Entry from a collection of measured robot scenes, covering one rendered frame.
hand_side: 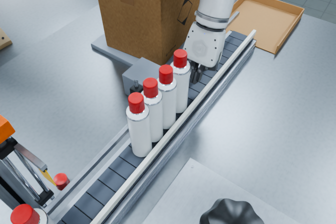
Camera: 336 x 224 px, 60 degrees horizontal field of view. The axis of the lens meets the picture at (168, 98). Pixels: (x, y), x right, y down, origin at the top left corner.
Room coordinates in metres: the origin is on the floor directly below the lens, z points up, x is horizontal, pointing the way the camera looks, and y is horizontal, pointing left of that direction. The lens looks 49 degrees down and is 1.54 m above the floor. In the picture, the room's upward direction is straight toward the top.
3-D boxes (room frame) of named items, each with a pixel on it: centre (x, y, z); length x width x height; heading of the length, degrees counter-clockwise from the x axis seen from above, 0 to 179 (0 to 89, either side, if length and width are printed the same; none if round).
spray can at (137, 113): (0.40, 0.07, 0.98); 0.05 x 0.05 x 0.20
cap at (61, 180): (0.32, 0.27, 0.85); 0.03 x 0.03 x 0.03
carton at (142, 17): (0.93, 0.05, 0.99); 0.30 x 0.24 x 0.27; 150
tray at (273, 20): (1.03, -0.38, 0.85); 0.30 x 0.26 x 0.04; 145
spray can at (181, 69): (0.54, -0.03, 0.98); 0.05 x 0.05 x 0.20
